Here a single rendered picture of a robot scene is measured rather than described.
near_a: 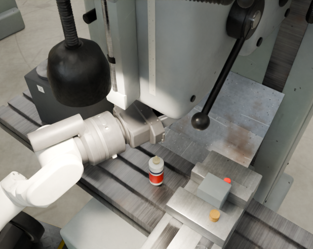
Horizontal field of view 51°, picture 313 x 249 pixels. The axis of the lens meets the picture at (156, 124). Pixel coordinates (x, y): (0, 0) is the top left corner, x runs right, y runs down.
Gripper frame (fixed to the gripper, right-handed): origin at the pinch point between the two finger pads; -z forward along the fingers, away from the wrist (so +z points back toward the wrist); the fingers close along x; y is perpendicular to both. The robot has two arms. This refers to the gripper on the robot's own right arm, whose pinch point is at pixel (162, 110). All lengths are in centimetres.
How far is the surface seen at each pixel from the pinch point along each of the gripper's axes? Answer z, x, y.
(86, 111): 10.1, 22.0, 14.1
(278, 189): -76, 2, 102
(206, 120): 1.9, -15.3, -12.2
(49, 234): 34, 31, 82
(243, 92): -34.1, 8.1, 17.1
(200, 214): -0.1, -16.7, 18.3
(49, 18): -37, 268, 122
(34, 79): 18.5, 37.7, 10.8
